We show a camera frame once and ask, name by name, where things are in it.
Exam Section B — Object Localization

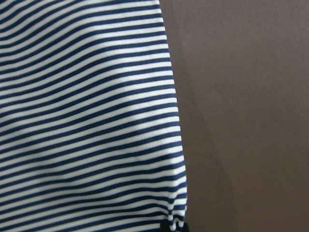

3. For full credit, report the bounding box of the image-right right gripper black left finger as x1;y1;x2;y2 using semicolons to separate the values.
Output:
160;220;170;232

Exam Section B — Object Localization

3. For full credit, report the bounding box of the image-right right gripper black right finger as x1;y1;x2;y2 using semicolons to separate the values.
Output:
181;222;190;232

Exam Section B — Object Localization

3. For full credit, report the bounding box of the navy white striped polo shirt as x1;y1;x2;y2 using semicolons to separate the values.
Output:
0;0;187;232

